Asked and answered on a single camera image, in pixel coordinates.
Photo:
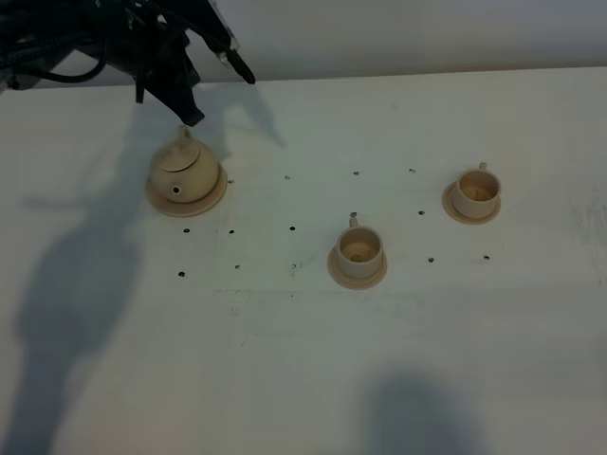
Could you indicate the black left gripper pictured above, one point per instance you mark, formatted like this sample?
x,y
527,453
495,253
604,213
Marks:
x,y
139,39

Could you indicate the beige teapot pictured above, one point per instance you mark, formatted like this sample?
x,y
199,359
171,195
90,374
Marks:
x,y
184,169

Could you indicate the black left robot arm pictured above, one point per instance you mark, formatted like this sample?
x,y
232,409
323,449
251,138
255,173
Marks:
x,y
72,42

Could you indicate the beige teapot saucer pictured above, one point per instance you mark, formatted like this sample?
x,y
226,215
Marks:
x,y
184,210

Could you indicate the near beige teacup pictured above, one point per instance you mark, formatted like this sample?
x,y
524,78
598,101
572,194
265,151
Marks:
x,y
359,249

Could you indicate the beige teacup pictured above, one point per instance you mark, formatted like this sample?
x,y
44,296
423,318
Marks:
x,y
359,249
480,183

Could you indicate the near beige cup saucer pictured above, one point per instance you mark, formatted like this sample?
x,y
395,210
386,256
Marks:
x,y
355,283

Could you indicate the beige cup saucer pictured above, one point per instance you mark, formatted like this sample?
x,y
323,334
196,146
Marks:
x,y
463,209
355,283

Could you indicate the far beige cup saucer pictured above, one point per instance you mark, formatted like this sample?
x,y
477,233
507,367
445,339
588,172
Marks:
x,y
463,209

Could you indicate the far beige teacup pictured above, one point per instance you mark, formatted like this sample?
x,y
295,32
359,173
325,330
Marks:
x,y
480,183

